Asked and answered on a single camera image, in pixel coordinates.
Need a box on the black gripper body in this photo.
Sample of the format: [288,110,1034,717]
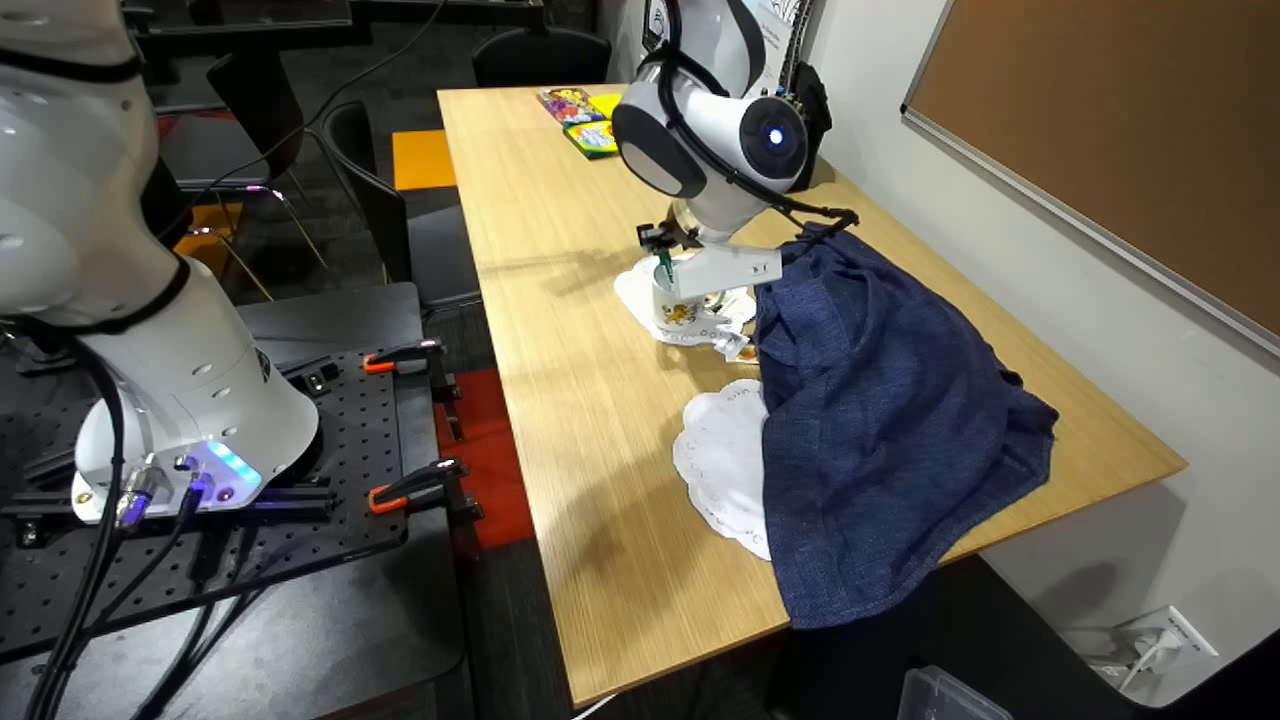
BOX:
[633,214,709,271]

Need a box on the white paper doily under mug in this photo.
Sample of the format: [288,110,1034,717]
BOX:
[612,251,766,369]

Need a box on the white printed mug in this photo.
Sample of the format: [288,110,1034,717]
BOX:
[661,285,734,341]

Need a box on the colourful picture card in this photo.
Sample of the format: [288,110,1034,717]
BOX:
[537,86,607,130]

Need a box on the white cloth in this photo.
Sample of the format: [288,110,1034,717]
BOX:
[669,378,779,566]

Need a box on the black office chair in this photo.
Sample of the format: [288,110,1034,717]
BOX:
[310,91,414,285]
[468,25,615,91]

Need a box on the dark blue denim cloth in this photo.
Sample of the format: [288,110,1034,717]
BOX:
[748,226,1063,633]

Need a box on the black perforated breadboard table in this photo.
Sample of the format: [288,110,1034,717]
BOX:
[0,347,414,665]

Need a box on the brown cork notice board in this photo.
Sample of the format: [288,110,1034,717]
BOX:
[895,0,1280,372]

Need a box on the clear plastic bin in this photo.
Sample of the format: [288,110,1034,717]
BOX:
[891,659,1014,720]

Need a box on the white floor box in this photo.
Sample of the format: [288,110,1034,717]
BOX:
[1063,604,1224,703]

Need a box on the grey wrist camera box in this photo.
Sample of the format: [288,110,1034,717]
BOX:
[671,239,787,292]

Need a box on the orange handled black clamp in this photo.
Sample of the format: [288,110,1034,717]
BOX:
[355,338,448,385]
[365,456,472,519]

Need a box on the black cable bundle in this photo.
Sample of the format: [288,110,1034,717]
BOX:
[18,338,272,720]

